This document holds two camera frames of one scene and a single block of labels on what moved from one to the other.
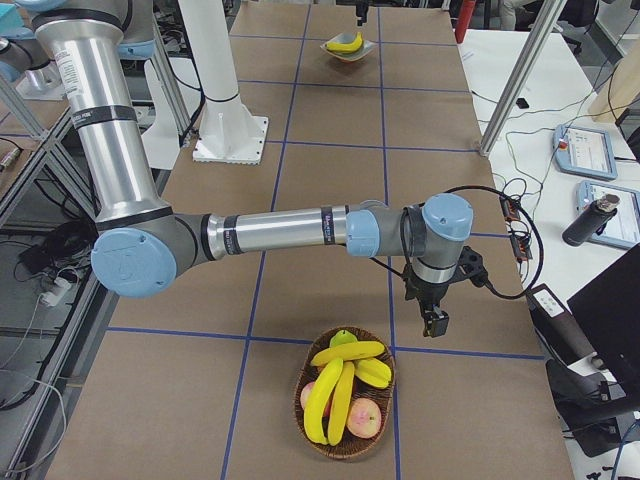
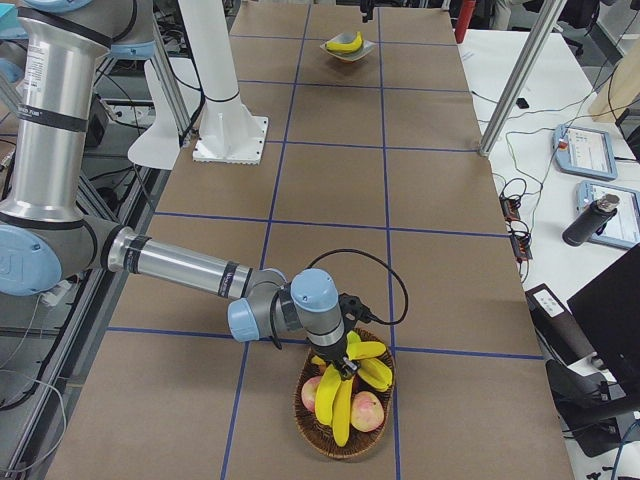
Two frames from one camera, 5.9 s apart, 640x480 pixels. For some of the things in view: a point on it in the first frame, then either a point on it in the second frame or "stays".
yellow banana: x=348 y=47 stays
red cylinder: x=464 y=19 stays
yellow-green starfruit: x=372 y=372 stays
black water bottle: x=593 y=219 stays
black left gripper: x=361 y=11 → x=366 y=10
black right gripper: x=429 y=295 → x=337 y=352
